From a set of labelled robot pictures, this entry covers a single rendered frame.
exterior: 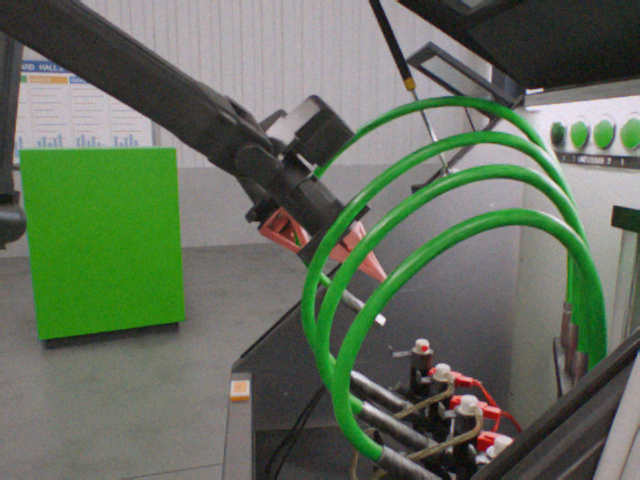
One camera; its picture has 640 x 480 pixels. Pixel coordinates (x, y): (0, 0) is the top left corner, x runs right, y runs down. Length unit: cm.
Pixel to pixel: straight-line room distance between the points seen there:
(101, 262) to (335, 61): 459
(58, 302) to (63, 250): 34
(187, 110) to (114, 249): 335
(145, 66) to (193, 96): 5
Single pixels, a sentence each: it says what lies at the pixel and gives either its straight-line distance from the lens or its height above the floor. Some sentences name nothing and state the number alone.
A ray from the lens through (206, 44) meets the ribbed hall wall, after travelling 718.
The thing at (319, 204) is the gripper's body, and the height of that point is 129.
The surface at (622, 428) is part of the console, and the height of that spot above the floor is 119.
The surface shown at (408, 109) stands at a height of 141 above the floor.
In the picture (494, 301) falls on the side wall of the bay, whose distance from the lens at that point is 110.
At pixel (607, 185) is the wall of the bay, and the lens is 87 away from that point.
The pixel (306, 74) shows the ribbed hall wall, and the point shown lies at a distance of 736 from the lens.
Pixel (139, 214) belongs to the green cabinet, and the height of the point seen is 86.
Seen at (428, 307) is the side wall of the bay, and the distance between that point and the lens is 106.
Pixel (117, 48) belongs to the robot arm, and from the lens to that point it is 55.
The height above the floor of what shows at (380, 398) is 108.
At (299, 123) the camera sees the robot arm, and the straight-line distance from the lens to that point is 65.
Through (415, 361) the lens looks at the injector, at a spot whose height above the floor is 109.
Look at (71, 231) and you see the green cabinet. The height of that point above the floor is 78.
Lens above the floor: 137
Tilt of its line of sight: 11 degrees down
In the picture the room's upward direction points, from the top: straight up
